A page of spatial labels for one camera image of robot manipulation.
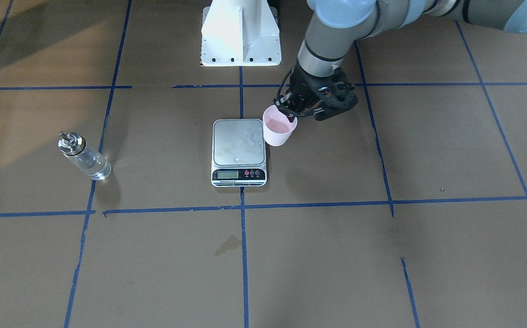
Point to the pink paper cup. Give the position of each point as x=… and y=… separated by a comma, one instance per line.
x=277, y=127

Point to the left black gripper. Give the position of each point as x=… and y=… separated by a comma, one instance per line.
x=301, y=85

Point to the white digital kitchen scale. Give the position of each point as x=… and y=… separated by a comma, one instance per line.
x=238, y=153

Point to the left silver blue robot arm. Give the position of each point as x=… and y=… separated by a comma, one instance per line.
x=337, y=24

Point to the white pedestal column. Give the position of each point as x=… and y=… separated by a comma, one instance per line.
x=240, y=33

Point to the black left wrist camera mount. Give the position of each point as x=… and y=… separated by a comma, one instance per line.
x=336, y=95

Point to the clear glass sauce bottle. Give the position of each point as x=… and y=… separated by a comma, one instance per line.
x=86, y=158

